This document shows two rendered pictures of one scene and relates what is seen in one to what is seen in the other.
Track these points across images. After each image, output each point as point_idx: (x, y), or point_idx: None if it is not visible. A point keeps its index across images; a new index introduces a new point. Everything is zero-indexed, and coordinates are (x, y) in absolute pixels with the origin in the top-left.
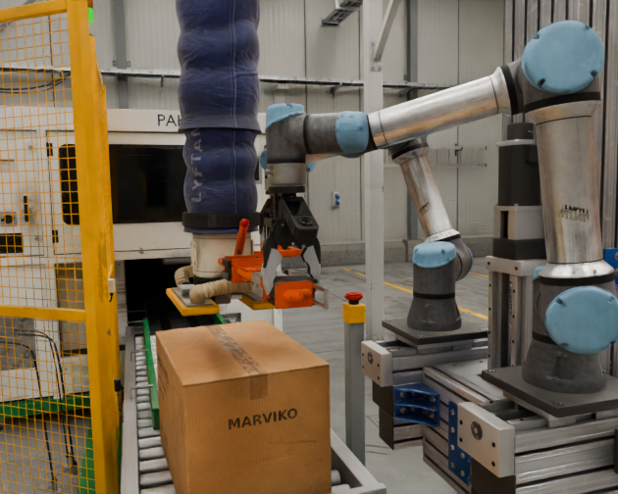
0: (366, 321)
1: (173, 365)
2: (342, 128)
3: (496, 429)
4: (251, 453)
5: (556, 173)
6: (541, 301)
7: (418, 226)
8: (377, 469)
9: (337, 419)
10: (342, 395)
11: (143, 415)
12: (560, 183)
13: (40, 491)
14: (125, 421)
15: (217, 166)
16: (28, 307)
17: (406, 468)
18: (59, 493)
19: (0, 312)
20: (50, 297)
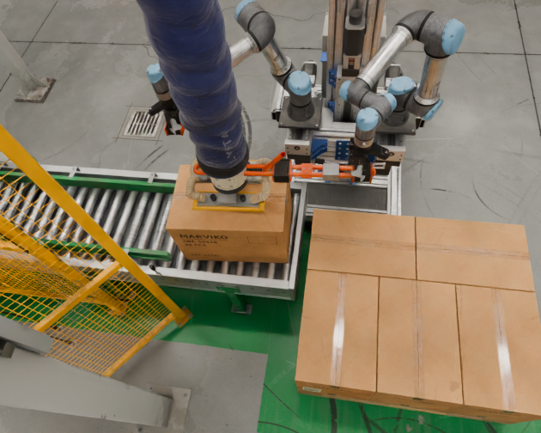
0: (7, 67)
1: (247, 230)
2: (392, 109)
3: (404, 151)
4: (288, 222)
5: (438, 75)
6: (419, 110)
7: None
8: (178, 162)
9: (106, 154)
10: (75, 137)
11: (139, 264)
12: (439, 76)
13: (66, 353)
14: (161, 274)
15: (240, 136)
16: (69, 303)
17: (186, 149)
18: (77, 341)
19: (46, 327)
20: (82, 283)
